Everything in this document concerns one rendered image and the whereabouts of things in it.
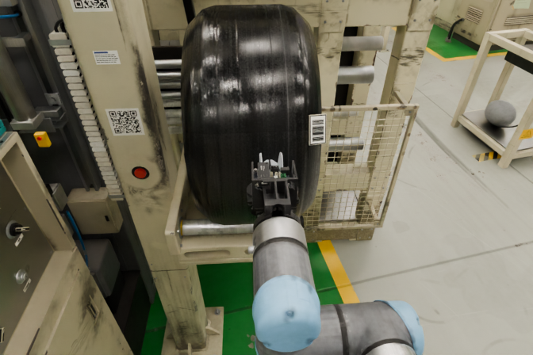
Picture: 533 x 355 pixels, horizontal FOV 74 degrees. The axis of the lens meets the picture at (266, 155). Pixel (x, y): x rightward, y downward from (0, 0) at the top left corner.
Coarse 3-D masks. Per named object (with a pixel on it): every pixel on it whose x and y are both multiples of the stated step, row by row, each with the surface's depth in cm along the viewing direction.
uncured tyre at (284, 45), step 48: (192, 48) 71; (240, 48) 69; (288, 48) 70; (192, 96) 68; (240, 96) 67; (288, 96) 68; (192, 144) 70; (240, 144) 68; (288, 144) 69; (192, 192) 78; (240, 192) 73
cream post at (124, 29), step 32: (64, 0) 67; (128, 0) 70; (96, 32) 71; (128, 32) 71; (96, 64) 75; (128, 64) 75; (96, 96) 79; (128, 96) 80; (160, 96) 92; (160, 128) 91; (128, 160) 91; (160, 160) 92; (128, 192) 98; (160, 192) 98; (160, 224) 107; (160, 256) 116; (160, 288) 128; (192, 288) 130; (192, 320) 143
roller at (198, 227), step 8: (184, 224) 98; (192, 224) 98; (200, 224) 98; (208, 224) 98; (216, 224) 98; (248, 224) 98; (184, 232) 98; (192, 232) 98; (200, 232) 98; (208, 232) 98; (216, 232) 99; (224, 232) 99; (232, 232) 99; (240, 232) 99; (248, 232) 100
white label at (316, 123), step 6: (318, 114) 69; (324, 114) 70; (312, 120) 69; (318, 120) 70; (324, 120) 70; (312, 126) 69; (318, 126) 70; (324, 126) 70; (312, 132) 69; (318, 132) 70; (324, 132) 71; (312, 138) 70; (318, 138) 70; (324, 138) 71; (312, 144) 70
